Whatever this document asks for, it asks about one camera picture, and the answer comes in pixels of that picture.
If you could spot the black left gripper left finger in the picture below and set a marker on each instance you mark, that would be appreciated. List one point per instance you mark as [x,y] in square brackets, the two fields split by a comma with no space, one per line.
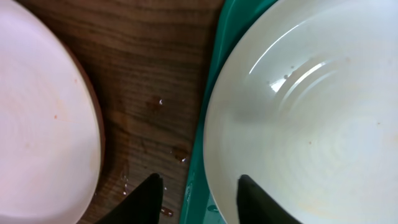
[141,206]

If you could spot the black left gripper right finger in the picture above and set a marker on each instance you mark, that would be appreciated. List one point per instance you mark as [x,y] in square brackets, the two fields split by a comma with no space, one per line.
[256,206]

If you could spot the white plate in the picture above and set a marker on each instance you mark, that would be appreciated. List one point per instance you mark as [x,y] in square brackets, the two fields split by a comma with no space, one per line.
[306,105]
[50,133]

